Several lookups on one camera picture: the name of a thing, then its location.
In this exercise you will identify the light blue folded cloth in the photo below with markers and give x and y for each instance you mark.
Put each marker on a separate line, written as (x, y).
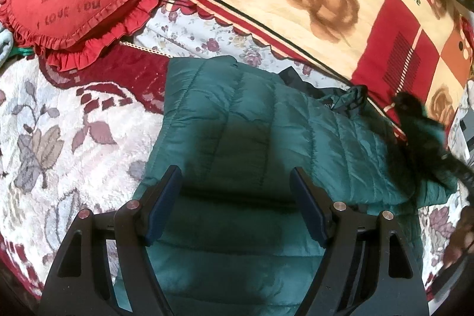
(6, 44)

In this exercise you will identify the small floral white sheet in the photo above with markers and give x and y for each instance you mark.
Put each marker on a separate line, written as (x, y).
(178, 35)

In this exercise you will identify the green quilted puffer jacket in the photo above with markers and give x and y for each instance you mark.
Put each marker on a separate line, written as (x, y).
(235, 242)

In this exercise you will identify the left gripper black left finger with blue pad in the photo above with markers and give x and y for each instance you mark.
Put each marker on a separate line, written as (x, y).
(102, 266)

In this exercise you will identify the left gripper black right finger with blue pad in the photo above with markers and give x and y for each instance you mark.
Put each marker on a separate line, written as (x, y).
(367, 267)

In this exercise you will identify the floral white red bedspread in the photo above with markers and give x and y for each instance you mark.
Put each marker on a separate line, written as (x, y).
(71, 139)

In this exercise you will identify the red cream rose blanket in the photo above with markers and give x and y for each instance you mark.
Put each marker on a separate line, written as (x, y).
(424, 47)

